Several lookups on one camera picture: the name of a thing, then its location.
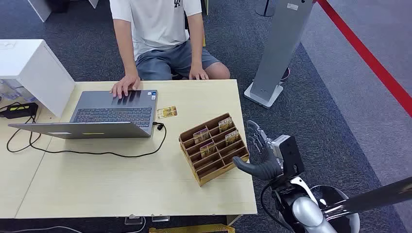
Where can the person's left hand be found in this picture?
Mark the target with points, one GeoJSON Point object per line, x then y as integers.
{"type": "Point", "coordinates": [198, 73]}

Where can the person's right hand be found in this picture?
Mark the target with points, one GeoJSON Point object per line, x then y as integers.
{"type": "Point", "coordinates": [125, 85]}

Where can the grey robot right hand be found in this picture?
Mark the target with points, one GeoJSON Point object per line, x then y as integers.
{"type": "Point", "coordinates": [267, 167]}

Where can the gold hotel key card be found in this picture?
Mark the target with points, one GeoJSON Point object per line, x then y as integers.
{"type": "Point", "coordinates": [201, 135]}
{"type": "Point", "coordinates": [207, 149]}
{"type": "Point", "coordinates": [232, 137]}
{"type": "Point", "coordinates": [167, 112]}
{"type": "Point", "coordinates": [226, 124]}

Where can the person's left forearm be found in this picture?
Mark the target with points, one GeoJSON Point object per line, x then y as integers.
{"type": "Point", "coordinates": [197, 53]}

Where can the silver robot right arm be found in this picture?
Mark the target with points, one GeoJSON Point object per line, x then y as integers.
{"type": "Point", "coordinates": [305, 209]}

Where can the wooden slotted card holder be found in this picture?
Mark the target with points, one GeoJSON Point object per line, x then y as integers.
{"type": "Point", "coordinates": [211, 168]}

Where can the person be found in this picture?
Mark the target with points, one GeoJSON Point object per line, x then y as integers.
{"type": "Point", "coordinates": [157, 25]}

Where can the yellow floor tape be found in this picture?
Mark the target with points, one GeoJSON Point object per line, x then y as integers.
{"type": "Point", "coordinates": [203, 40]}

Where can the grey open laptop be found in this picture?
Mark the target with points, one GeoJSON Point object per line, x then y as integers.
{"type": "Point", "coordinates": [96, 103]}

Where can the chrome round base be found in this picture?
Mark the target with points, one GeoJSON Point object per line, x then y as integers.
{"type": "Point", "coordinates": [331, 196]}

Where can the grey kiosk stand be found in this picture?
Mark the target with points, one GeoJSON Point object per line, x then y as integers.
{"type": "Point", "coordinates": [280, 48]}

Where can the white box shelf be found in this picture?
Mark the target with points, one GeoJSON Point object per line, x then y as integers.
{"type": "Point", "coordinates": [32, 64]}

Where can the yellow flat panel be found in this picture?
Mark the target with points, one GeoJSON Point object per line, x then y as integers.
{"type": "Point", "coordinates": [193, 229]}

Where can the black power adapter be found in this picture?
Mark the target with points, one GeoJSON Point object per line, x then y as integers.
{"type": "Point", "coordinates": [19, 110]}

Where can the white furniture panel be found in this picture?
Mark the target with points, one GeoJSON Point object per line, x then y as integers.
{"type": "Point", "coordinates": [40, 8]}

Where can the dark grey pole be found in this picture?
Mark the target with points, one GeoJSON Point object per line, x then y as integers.
{"type": "Point", "coordinates": [379, 196]}

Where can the red floor tape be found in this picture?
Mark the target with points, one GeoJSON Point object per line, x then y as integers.
{"type": "Point", "coordinates": [370, 59]}

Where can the clear plastic bracket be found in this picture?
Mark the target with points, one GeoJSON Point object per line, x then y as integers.
{"type": "Point", "coordinates": [133, 220]}
{"type": "Point", "coordinates": [160, 218]}

